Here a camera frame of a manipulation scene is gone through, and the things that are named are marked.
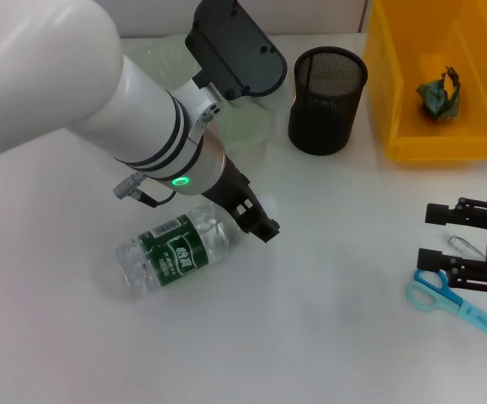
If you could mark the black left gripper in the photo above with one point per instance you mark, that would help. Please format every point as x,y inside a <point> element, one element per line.
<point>234,185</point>

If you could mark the clear plastic pen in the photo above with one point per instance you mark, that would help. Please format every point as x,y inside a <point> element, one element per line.
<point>464,245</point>

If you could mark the light blue scissors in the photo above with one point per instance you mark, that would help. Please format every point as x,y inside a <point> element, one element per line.
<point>462,305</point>

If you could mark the clear green-label water bottle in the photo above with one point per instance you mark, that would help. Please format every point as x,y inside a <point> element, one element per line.
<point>176,252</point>

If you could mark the green plastic wrapper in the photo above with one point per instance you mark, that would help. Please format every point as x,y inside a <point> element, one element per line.
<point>436,99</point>

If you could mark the green glass fruit plate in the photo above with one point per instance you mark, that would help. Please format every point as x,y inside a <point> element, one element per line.
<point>243,126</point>

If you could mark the black mesh pen holder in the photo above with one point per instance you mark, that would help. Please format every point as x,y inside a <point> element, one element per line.
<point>319,122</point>

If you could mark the yellow plastic bin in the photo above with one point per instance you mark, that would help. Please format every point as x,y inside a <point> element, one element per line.
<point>440,143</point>

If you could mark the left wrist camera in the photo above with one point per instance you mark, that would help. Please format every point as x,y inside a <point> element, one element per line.
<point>234,46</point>

